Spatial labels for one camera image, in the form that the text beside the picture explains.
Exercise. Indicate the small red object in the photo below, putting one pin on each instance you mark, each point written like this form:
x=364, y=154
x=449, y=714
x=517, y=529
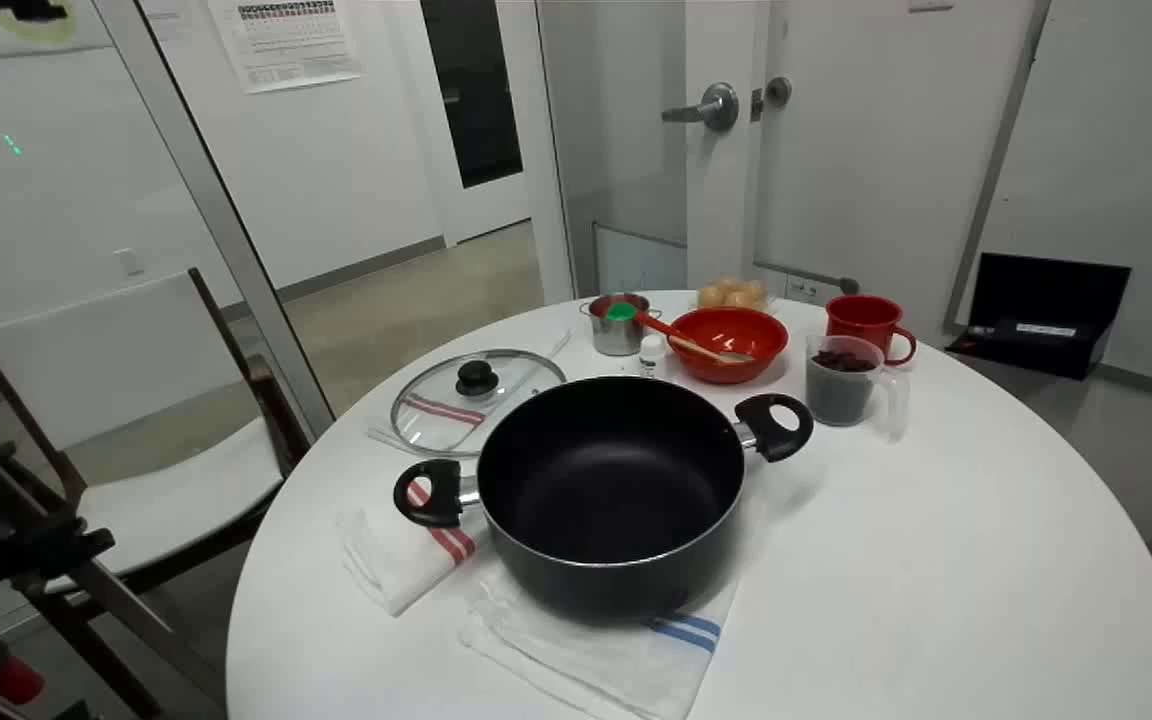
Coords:
x=14, y=682

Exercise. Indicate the small green item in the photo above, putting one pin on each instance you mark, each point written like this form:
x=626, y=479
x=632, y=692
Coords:
x=620, y=315

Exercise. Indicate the beige round food item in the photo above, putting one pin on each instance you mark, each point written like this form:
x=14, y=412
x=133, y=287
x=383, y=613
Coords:
x=712, y=295
x=748, y=295

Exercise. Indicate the glass lid black knob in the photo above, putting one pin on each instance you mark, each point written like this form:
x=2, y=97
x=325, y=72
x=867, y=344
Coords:
x=479, y=379

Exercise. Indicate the open black case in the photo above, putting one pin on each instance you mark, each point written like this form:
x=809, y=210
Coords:
x=1049, y=287

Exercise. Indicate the silver door lock knob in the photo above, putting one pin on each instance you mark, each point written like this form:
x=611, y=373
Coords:
x=775, y=95

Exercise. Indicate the red bowl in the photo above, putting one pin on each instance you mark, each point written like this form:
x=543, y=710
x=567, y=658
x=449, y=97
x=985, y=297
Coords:
x=762, y=340

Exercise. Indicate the small white cap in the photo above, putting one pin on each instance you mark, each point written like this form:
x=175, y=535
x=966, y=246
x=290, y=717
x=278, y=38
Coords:
x=653, y=355

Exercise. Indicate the wooden spoon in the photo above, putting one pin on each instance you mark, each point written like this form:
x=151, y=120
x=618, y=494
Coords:
x=710, y=348

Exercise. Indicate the white chair dark frame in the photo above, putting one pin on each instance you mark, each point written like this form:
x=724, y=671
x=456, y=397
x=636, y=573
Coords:
x=138, y=361

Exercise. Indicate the black cooking pot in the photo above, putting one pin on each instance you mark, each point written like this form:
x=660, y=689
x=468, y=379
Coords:
x=601, y=494

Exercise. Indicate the white door dark window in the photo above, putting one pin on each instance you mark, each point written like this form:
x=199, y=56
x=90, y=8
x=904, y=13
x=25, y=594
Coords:
x=468, y=106

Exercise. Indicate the grey glass partition frame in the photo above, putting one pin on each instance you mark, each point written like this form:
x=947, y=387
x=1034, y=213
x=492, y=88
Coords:
x=221, y=213

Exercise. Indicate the red mug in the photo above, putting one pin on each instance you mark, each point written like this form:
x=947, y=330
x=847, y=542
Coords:
x=860, y=321

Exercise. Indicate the clear measuring cup dark contents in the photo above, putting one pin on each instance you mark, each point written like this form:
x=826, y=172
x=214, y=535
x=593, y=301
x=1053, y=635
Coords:
x=840, y=387

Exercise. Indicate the white paper notice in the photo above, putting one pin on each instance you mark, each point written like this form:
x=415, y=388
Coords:
x=286, y=43

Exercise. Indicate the white towel blue stripes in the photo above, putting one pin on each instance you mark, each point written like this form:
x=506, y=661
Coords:
x=601, y=661

